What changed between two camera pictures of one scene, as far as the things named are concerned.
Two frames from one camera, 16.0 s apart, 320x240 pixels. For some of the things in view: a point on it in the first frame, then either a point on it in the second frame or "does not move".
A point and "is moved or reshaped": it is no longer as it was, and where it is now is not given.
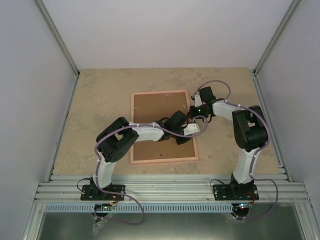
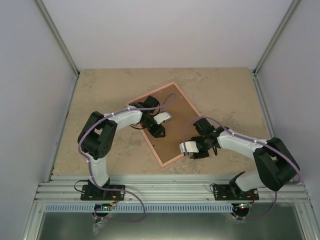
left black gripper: x=180 y=142 to x=156 y=132
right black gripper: x=191 y=111 to x=201 y=155
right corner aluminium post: x=277 y=34 does not move
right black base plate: x=236 y=192 does not move
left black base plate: x=93 y=192 does not move
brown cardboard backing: x=150 y=108 is moved or reshaped
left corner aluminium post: x=59 y=38 does not move
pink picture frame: x=132 y=161 to x=146 y=136
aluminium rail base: x=170 y=189 does not move
